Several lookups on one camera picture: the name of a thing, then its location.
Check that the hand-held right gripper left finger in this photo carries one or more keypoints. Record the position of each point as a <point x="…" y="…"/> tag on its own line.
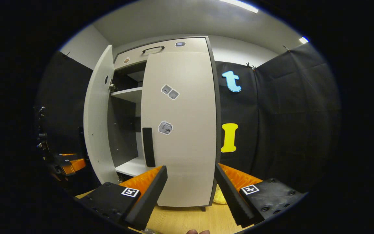
<point x="151" y="200"/>

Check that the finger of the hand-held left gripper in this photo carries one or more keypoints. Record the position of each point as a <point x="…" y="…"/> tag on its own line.
<point x="65" y="156"/>
<point x="75" y="165"/>

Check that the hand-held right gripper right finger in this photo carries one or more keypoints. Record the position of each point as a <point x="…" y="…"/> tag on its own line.
<point x="230" y="198"/>

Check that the white cabinet door checkered sticker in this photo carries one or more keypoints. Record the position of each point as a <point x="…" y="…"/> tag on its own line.
<point x="97" y="113"/>

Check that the white cabinet door square stickers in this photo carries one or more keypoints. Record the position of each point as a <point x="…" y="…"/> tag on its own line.
<point x="187" y="146"/>

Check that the white cabinet shelf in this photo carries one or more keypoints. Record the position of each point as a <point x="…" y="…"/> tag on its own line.
<point x="128" y="93"/>
<point x="131" y="167"/>

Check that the grey white cabinet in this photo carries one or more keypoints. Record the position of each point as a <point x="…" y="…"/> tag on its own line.
<point x="122" y="130"/>

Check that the white cabinet drawer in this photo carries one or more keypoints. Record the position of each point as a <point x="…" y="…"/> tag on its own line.
<point x="135" y="56"/>

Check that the yellow object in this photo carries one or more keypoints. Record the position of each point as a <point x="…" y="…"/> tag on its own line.
<point x="219" y="197"/>

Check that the black backdrop cloth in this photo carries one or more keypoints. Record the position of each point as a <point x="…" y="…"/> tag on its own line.
<point x="287" y="113"/>

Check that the small ceiling light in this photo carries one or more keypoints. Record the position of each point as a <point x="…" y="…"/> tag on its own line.
<point x="304" y="40"/>

